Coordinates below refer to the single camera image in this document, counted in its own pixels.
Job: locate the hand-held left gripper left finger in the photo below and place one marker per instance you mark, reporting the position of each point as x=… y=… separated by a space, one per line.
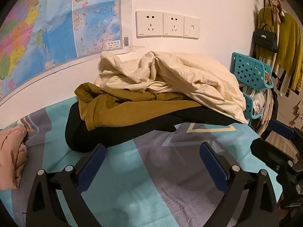
x=91 y=167

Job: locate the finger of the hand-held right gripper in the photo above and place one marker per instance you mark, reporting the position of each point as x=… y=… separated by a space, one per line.
x=267 y=150
x=281 y=128

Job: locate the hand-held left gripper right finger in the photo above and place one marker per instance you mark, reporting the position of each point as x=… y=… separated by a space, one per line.
x=213 y=167

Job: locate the cream shirt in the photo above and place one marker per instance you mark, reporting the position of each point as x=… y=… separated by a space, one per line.
x=189 y=75

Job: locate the beige clothes pile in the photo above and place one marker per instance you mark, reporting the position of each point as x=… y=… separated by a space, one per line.
x=266 y=108

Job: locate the black garment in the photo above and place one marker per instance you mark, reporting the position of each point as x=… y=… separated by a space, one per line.
x=80 y=134

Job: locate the teal plastic basket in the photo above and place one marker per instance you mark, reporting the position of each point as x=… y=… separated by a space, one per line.
x=248 y=69
x=248 y=104

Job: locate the teal grey patterned bed sheet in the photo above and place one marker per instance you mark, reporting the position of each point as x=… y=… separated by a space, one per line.
x=142 y=182

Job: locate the striped beige hanging garment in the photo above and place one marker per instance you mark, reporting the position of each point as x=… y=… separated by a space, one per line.
x=280 y=75

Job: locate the olive brown pants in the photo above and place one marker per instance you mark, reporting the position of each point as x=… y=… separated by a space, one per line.
x=123 y=115

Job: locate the pink garment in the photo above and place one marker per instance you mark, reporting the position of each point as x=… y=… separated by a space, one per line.
x=9 y=151

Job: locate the yellow-green sweater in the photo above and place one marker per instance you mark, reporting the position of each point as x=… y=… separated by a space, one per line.
x=290 y=40

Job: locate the black handbag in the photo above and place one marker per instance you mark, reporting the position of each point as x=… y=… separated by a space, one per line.
x=264 y=40

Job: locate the beige pink plush toy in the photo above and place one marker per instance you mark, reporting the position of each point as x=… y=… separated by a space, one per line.
x=277 y=8

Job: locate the white wall switch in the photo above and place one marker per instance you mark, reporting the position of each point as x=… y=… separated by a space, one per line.
x=191 y=27

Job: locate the colourful wall map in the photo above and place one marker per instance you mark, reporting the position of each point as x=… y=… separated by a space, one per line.
x=59 y=16

